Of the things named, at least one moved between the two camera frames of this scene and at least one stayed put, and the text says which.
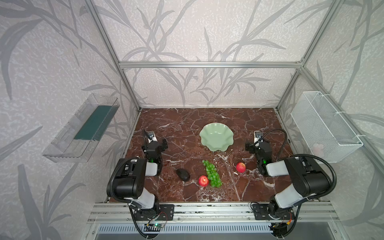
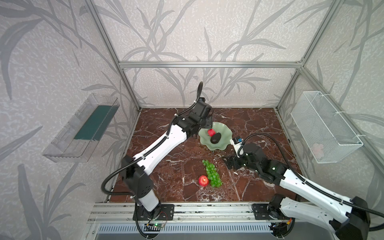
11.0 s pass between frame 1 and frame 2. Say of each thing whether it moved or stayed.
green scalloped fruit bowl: stayed
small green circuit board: stayed
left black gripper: moved
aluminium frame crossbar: stayed
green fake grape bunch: stayed
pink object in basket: stayed
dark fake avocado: moved
